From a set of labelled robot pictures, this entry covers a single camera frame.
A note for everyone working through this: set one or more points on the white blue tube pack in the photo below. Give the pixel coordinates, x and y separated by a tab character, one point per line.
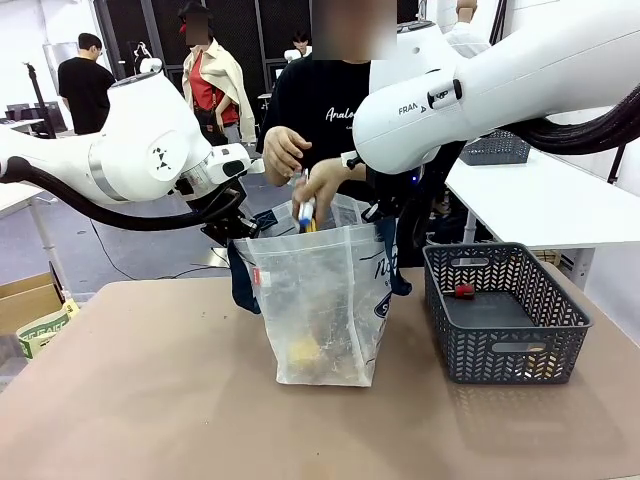
306	210

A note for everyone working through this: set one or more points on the grey metal panel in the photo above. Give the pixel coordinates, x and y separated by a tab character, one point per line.
57	55

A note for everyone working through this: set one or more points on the mannequin with cream jacket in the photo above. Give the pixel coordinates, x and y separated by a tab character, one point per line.
220	75

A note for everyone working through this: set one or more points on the person's left forearm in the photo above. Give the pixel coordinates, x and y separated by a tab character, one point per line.
359	172

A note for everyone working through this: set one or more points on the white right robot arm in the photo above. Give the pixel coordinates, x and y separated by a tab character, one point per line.
500	85

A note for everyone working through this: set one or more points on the person's right hand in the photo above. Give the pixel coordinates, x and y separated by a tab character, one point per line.
282	155

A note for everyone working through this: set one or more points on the white black background robot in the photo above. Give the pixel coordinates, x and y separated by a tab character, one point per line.
150	65

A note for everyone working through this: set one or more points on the seated person white shirt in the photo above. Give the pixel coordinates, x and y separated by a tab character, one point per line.
300	40

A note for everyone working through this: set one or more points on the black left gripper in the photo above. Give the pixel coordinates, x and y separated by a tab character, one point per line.
225	215

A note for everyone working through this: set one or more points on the mannequin with white shirt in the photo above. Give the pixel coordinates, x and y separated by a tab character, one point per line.
467	42

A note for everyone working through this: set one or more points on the grey plastic lattice basket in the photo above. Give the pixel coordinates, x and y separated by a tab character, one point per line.
495	150
500	312

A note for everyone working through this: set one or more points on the black monitor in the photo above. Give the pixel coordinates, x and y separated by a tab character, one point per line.
50	115

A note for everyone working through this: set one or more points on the small red capped item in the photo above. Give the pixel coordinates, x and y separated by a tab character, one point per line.
465	291

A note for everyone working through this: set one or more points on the green white paper bag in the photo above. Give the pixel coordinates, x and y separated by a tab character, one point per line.
45	330

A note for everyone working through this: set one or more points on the standing man black T-shirt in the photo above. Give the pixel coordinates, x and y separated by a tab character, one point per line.
85	85

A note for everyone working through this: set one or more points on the white side table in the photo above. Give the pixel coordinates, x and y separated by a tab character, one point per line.
525	200

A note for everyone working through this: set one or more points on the person in black T-shirt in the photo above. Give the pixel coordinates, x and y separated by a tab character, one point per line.
310	90

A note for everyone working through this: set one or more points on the yellow packaged item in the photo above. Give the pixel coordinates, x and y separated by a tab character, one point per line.
537	367

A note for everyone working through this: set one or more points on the person's left hand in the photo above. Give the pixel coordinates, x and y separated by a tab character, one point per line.
325	182

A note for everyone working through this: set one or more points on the black slanted stand pole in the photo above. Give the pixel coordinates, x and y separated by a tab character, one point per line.
617	160

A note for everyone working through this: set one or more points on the brown cardboard box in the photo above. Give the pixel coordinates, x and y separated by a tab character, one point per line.
25	305

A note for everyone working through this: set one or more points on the black tripod stand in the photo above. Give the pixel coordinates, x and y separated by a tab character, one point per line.
37	90

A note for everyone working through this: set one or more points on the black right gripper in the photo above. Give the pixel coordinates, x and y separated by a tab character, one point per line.
405	190

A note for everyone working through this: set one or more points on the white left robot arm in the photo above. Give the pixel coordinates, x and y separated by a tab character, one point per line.
140	145

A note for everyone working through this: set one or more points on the translucent plastic shopping bag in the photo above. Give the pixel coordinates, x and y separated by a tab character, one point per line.
320	280

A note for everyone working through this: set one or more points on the yellow round snack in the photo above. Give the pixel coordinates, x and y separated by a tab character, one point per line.
306	350

